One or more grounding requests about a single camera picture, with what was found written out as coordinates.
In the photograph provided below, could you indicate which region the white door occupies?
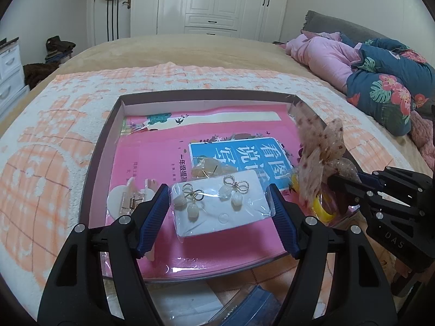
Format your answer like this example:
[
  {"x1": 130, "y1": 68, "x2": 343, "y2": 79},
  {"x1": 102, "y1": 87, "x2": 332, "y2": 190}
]
[{"x1": 86, "y1": 0, "x2": 133, "y2": 46}]

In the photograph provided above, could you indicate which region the clear plastic bag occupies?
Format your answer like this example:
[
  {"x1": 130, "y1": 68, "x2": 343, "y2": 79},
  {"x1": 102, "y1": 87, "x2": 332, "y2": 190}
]
[{"x1": 105, "y1": 280, "x2": 225, "y2": 326}]

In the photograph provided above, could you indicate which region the small clear jewelry bag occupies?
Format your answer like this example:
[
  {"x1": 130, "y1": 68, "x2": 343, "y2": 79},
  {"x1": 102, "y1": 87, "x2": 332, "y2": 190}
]
[{"x1": 189, "y1": 158, "x2": 232, "y2": 181}]

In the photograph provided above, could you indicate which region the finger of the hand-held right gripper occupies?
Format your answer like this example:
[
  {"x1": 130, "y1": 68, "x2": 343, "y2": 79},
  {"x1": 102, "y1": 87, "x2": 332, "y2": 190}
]
[
  {"x1": 327, "y1": 174, "x2": 375, "y2": 212},
  {"x1": 356, "y1": 173, "x2": 378, "y2": 190}
]

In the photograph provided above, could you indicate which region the white card with bow earrings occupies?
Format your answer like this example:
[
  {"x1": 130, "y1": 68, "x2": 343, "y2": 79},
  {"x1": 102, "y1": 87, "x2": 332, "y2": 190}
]
[{"x1": 169, "y1": 170, "x2": 276, "y2": 239}]

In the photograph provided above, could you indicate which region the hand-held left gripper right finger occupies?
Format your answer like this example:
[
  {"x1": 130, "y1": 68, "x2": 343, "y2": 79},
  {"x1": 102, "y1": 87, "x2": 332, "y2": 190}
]
[{"x1": 267, "y1": 183, "x2": 398, "y2": 326}]

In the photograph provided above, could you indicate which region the brown clothes heap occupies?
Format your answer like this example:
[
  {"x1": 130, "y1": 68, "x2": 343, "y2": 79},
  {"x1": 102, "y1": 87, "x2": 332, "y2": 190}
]
[{"x1": 23, "y1": 63, "x2": 57, "y2": 89}]

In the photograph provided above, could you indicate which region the brown shallow box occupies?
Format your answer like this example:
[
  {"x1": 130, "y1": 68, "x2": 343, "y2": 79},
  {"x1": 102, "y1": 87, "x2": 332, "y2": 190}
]
[{"x1": 79, "y1": 89, "x2": 361, "y2": 283}]

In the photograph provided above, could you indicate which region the yellow bangle in clear bag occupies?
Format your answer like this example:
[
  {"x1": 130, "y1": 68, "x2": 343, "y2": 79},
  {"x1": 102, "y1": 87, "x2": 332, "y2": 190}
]
[{"x1": 290, "y1": 173, "x2": 341, "y2": 225}]

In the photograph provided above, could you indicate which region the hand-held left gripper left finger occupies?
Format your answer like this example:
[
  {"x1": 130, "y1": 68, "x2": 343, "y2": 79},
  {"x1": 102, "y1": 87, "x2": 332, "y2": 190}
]
[{"x1": 37, "y1": 183, "x2": 170, "y2": 326}]

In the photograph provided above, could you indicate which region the peach and white blanket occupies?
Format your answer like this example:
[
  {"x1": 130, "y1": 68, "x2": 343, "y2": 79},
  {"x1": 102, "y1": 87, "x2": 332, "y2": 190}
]
[{"x1": 0, "y1": 62, "x2": 402, "y2": 326}]

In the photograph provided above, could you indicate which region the white drawer cabinet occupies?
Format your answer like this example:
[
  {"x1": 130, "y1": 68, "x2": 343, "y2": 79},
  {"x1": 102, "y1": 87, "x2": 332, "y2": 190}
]
[{"x1": 0, "y1": 39, "x2": 30, "y2": 118}]

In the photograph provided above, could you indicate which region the pink book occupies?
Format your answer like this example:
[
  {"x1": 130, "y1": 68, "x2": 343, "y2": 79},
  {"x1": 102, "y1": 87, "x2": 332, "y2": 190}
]
[{"x1": 102, "y1": 105, "x2": 307, "y2": 275}]

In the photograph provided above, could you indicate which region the white claw hair clip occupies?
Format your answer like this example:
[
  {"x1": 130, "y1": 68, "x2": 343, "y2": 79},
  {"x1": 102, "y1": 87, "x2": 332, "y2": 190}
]
[{"x1": 107, "y1": 178, "x2": 161, "y2": 218}]

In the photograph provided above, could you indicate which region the grey quilted headboard cushion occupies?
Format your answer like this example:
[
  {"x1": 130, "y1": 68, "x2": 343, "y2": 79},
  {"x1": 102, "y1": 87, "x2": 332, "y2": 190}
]
[{"x1": 302, "y1": 11, "x2": 395, "y2": 46}]

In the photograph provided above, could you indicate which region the tan bed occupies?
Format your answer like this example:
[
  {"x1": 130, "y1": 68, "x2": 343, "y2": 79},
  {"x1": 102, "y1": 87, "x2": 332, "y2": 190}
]
[{"x1": 0, "y1": 34, "x2": 435, "y2": 191}]

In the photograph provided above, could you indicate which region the blue floral quilt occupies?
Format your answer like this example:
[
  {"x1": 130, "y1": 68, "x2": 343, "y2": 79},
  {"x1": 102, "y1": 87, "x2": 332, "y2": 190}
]
[{"x1": 346, "y1": 38, "x2": 435, "y2": 137}]

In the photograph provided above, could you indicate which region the white wardrobe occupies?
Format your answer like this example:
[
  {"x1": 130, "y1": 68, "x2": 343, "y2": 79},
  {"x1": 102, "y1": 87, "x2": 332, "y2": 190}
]
[{"x1": 131, "y1": 0, "x2": 291, "y2": 41}]

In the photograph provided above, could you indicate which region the dark folded clothes pile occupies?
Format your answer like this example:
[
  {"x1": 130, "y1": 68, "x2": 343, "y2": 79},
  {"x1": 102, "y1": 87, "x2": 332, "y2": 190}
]
[{"x1": 46, "y1": 36, "x2": 76, "y2": 64}]

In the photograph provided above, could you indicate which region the beige dotted bow hair clip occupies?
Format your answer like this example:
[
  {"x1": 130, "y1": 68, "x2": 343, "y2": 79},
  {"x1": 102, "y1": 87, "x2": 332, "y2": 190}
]
[{"x1": 294, "y1": 105, "x2": 362, "y2": 208}]

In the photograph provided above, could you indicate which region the pink fluffy blanket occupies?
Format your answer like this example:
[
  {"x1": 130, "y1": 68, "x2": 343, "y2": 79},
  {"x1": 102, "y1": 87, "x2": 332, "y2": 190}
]
[{"x1": 409, "y1": 110, "x2": 435, "y2": 171}]

